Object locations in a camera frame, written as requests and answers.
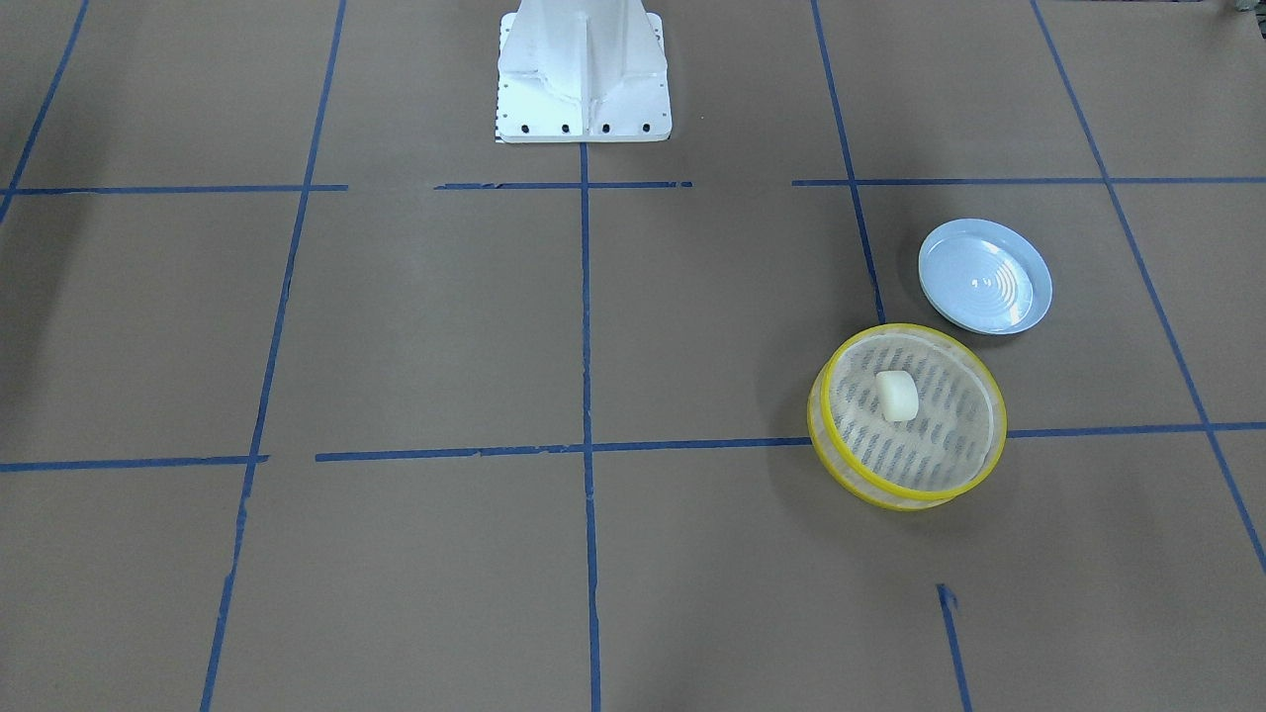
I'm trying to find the light blue plate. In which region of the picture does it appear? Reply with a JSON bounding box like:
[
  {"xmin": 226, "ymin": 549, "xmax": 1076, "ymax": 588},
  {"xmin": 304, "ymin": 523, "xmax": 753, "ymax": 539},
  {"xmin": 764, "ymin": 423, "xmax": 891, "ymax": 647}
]
[{"xmin": 917, "ymin": 220, "xmax": 1053, "ymax": 336}]

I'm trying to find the yellow round steamer basket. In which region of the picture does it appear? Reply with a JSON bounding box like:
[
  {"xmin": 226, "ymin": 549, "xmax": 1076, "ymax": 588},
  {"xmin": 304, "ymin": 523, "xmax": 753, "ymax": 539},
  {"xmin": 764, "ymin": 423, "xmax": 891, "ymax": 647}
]
[{"xmin": 806, "ymin": 323, "xmax": 1008, "ymax": 512}]

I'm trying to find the white steamed bun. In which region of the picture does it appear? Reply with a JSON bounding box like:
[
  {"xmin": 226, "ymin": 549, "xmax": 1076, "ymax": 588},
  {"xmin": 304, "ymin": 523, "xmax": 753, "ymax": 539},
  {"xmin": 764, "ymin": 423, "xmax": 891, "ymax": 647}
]
[{"xmin": 874, "ymin": 370, "xmax": 920, "ymax": 423}]

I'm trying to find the white pedestal column with base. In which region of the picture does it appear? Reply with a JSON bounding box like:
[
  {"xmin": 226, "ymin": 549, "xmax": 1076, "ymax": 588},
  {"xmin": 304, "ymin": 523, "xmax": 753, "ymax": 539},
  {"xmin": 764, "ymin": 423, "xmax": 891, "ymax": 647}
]
[{"xmin": 495, "ymin": 1, "xmax": 674, "ymax": 144}]

